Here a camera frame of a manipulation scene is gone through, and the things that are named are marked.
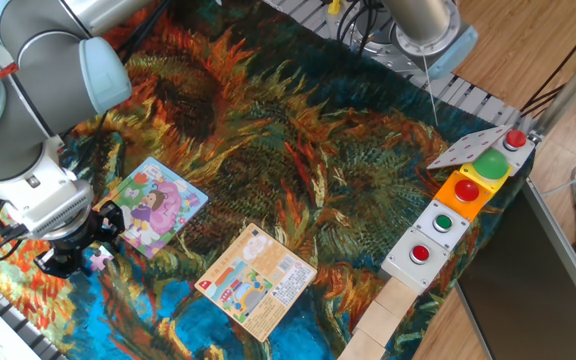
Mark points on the colourful girl puzzle board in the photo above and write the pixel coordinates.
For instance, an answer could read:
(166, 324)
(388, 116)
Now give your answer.
(163, 205)

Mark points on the white card with red dots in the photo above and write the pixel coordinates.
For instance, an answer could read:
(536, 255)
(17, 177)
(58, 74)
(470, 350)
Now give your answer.
(468, 147)

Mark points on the large grey red-button box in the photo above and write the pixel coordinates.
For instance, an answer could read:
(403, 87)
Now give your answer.
(408, 265)

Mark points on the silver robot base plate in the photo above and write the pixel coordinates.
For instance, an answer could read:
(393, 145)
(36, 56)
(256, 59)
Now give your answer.
(393, 62)

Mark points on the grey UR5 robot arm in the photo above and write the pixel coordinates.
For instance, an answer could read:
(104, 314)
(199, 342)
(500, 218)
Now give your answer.
(28, 100)

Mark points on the orange vehicle puzzle board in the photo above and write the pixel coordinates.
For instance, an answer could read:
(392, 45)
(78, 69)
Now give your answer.
(258, 280)

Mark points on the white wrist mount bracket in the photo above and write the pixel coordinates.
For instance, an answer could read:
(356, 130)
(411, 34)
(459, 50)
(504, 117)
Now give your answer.
(43, 200)

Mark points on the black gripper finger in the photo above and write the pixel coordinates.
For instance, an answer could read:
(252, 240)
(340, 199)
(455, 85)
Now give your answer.
(113, 217)
(55, 267)

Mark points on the sunflower painting tablecloth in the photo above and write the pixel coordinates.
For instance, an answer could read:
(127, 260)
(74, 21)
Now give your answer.
(343, 150)

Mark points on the yellow plastic clip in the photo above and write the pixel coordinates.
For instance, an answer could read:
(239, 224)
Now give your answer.
(334, 7)

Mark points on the orange red-button box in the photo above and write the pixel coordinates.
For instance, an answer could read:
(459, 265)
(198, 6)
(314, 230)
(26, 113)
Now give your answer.
(466, 191)

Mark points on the dark grey panel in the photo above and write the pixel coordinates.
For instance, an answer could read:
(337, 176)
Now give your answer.
(528, 290)

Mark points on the small grey red-button box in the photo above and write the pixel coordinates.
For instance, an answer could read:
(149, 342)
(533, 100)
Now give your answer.
(514, 140)

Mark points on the pink puzzle piece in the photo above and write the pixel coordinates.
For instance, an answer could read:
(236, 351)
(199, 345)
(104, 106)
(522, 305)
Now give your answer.
(99, 261)

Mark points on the grey green-button box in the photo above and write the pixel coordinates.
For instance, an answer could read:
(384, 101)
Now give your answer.
(442, 222)

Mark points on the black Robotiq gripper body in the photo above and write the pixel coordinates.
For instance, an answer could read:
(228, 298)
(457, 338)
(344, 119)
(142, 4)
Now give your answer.
(78, 240)

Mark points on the yellow green-dome button box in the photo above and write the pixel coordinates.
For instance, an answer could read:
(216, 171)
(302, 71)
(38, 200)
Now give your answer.
(490, 164)

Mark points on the aluminium corner post beam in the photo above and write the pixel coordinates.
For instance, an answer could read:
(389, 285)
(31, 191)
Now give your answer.
(568, 90)

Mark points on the light wooden block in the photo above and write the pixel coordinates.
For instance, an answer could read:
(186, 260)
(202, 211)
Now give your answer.
(377, 322)
(395, 297)
(360, 347)

